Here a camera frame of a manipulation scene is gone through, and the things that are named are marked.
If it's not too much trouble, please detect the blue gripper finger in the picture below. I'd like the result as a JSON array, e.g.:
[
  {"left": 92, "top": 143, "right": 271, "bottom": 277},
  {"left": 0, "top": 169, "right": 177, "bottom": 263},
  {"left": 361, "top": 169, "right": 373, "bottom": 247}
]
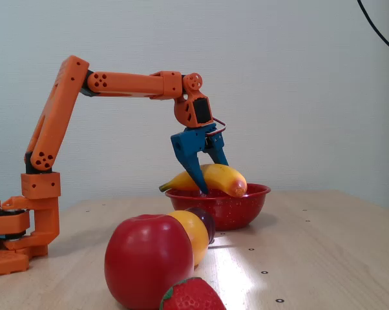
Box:
[
  {"left": 203, "top": 131, "right": 230, "bottom": 167},
  {"left": 176, "top": 149, "right": 209, "bottom": 196}
]

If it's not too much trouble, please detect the blue gripper body with motor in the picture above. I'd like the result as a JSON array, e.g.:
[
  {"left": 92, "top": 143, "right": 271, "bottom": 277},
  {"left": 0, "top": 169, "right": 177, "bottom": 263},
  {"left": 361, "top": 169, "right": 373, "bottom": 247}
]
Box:
[{"left": 170, "top": 127, "right": 215, "bottom": 154}]

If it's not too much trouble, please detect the yellow toy banana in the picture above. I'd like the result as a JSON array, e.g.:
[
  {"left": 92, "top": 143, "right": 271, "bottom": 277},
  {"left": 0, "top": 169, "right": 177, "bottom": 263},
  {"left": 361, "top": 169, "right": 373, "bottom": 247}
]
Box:
[{"left": 158, "top": 163, "right": 248, "bottom": 198}]

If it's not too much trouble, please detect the orange robot base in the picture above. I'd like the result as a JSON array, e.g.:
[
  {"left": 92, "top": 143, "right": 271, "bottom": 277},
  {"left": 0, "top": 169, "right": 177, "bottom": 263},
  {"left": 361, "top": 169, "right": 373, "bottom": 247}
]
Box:
[{"left": 0, "top": 195, "right": 61, "bottom": 279}]

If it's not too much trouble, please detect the red speckled bowl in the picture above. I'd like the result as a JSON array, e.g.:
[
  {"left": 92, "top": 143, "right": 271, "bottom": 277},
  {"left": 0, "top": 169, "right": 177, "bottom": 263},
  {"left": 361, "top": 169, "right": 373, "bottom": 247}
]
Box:
[{"left": 164, "top": 183, "right": 272, "bottom": 232}]

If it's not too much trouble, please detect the dark purple toy plum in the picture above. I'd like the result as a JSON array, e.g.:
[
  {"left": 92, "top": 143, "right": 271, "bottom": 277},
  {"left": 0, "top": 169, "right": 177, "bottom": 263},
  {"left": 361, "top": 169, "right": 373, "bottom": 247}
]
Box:
[{"left": 185, "top": 207, "right": 216, "bottom": 245}]

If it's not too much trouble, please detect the orange toy fruit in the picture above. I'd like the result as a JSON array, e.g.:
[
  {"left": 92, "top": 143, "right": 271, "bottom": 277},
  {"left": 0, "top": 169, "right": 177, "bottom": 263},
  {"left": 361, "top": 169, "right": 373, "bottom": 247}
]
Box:
[{"left": 167, "top": 210, "right": 210, "bottom": 268}]

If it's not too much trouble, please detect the red toy apple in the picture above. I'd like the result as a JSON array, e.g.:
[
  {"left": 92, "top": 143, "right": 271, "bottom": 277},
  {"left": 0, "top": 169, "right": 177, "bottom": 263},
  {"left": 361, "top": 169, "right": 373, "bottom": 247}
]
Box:
[{"left": 104, "top": 214, "right": 195, "bottom": 310}]

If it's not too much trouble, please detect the red toy strawberry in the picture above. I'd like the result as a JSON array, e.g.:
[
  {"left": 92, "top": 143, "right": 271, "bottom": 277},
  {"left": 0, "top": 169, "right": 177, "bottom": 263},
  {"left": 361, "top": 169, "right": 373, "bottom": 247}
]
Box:
[{"left": 158, "top": 276, "right": 227, "bottom": 310}]

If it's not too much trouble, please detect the white red black servo cable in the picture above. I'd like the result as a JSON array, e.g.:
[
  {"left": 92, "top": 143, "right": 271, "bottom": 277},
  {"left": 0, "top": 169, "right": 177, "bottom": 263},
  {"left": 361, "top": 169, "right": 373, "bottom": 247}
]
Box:
[{"left": 209, "top": 117, "right": 229, "bottom": 135}]

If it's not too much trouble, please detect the black hanging cable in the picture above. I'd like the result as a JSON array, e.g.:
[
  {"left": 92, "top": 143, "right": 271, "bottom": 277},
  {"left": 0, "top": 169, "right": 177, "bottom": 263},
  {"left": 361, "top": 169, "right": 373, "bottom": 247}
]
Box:
[{"left": 357, "top": 0, "right": 389, "bottom": 57}]

